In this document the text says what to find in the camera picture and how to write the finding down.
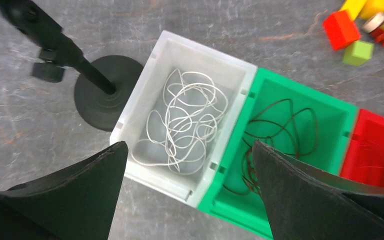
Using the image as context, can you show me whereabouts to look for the black stand with pink ball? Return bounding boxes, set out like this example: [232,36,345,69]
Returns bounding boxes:
[0,0,144,132]

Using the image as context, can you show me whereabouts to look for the white wire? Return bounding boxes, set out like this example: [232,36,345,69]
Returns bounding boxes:
[131,68,229,176]

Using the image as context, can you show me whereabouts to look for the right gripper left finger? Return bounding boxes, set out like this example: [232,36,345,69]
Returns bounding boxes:
[0,141,129,240]

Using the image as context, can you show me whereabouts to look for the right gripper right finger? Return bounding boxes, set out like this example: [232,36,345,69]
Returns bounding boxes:
[252,140,384,240]

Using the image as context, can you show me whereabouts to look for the white plastic bin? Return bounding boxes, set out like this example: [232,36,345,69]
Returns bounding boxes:
[109,30,258,208]

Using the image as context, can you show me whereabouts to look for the red plastic bin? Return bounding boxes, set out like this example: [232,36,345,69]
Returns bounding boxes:
[339,109,384,188]

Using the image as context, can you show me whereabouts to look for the pile of coloured toy blocks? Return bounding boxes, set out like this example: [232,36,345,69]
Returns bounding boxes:
[322,0,384,66]

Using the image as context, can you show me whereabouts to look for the dark brown wire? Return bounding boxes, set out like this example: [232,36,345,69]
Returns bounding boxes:
[223,98,320,196]

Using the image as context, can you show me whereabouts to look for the green plastic bin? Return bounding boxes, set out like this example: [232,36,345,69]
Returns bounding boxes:
[198,68,358,240]

